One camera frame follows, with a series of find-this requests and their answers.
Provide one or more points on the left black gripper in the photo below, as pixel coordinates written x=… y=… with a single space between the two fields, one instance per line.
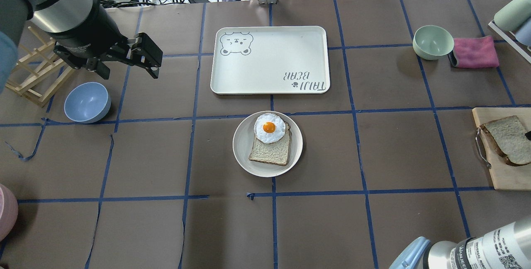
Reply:
x=84 y=30

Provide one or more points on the blue bowl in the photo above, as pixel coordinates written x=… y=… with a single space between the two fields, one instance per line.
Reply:
x=87 y=103

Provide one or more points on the pink bowl with ice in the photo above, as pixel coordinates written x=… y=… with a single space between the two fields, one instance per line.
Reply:
x=8 y=211

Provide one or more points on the cream bear tray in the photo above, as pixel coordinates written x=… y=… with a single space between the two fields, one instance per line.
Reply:
x=270 y=61

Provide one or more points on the wooden cutting board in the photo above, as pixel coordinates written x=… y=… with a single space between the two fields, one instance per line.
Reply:
x=503 y=176

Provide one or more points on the blue cup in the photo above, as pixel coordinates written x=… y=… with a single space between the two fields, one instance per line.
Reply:
x=523 y=35

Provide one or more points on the green bowl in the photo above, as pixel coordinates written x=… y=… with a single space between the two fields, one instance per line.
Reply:
x=431 y=42

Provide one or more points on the pink cloth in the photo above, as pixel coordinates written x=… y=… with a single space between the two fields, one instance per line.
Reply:
x=474 y=53

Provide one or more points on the white wire cup rack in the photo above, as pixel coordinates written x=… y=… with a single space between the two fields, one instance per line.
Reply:
x=510 y=39

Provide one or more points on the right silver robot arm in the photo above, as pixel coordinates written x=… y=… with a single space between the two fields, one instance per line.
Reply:
x=508 y=247

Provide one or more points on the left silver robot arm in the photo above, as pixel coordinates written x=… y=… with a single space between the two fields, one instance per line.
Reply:
x=51 y=16

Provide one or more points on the bread slice under egg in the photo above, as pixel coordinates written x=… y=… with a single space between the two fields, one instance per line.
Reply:
x=272 y=154

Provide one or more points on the fried egg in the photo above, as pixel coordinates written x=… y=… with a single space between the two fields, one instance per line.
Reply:
x=269 y=128

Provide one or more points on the bread slice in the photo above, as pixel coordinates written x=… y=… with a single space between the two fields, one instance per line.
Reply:
x=272 y=154
x=509 y=137

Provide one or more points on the green cup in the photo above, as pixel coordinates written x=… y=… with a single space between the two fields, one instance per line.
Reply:
x=513 y=15

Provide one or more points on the wooden dish rack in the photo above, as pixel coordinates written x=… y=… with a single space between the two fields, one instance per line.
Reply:
x=36 y=66

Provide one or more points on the round cream plate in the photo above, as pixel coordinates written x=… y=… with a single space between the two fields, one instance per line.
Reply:
x=243 y=140

